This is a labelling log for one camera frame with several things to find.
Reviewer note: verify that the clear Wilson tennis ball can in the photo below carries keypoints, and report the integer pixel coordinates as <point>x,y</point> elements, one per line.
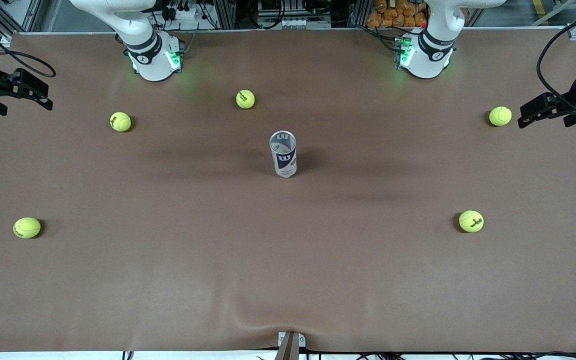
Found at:
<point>284,160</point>

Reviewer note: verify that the white power strip with plugs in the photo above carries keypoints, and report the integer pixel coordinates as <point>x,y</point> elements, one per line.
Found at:
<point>183,11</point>

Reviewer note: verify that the yellow green tennis ball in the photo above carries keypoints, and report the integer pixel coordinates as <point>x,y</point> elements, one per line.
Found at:
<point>500,116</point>
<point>120,121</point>
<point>27,227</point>
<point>471,221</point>
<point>245,99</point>

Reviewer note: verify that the brown table cover mat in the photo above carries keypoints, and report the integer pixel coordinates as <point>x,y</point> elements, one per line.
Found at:
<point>168,275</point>

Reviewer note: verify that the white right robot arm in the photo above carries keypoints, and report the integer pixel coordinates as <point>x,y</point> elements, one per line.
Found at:
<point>153,65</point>

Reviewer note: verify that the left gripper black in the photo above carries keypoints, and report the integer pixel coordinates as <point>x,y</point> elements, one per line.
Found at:
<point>575,93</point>

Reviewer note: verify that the metal bracket with brown bar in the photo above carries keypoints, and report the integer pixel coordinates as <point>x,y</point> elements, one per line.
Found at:
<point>290,347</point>

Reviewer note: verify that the pile of orange lumpy items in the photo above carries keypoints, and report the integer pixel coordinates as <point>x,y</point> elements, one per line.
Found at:
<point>398,15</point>

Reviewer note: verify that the black electronics box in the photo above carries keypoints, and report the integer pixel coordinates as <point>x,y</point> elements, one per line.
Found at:
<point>288,6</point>

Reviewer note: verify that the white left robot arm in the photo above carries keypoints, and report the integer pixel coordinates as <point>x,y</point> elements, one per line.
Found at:
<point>430,62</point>

